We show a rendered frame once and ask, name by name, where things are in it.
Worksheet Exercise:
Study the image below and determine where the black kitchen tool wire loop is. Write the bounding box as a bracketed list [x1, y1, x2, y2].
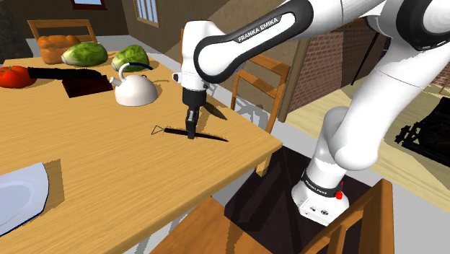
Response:
[151, 124, 198, 140]

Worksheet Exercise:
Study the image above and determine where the red framed window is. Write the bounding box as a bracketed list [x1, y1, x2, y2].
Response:
[70, 0, 108, 11]

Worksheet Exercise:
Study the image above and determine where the wooden chair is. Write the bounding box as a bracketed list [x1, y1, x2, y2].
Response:
[229, 53, 291, 135]
[27, 19, 99, 45]
[149, 178, 396, 254]

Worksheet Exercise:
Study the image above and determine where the wooden dining table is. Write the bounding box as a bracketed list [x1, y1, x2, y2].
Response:
[0, 50, 284, 254]

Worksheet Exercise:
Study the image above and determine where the white kettle blue handle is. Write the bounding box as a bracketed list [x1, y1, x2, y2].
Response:
[108, 62, 159, 108]

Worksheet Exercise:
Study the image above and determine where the green lettuce head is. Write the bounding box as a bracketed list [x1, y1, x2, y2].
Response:
[61, 41, 109, 68]
[111, 44, 151, 73]

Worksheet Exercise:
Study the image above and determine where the brown bread loaf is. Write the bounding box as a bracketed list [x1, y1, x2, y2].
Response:
[36, 34, 82, 66]

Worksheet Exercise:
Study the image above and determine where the window with bars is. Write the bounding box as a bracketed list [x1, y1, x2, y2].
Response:
[133, 0, 160, 29]

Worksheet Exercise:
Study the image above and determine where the dark cleaver knife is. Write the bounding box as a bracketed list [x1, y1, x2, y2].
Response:
[27, 66, 115, 99]

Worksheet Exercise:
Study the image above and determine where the black metal grate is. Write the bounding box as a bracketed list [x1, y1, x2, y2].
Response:
[394, 96, 450, 168]

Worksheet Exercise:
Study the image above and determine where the white plate blue rim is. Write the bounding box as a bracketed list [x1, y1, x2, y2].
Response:
[0, 162, 50, 237]

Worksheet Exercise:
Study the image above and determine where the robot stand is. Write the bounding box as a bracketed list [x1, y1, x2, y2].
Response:
[224, 145, 374, 254]

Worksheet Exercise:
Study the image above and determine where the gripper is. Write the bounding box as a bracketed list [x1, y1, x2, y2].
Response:
[181, 87, 208, 140]

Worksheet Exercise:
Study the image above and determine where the red tomato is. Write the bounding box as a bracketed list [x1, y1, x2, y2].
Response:
[0, 65, 38, 89]

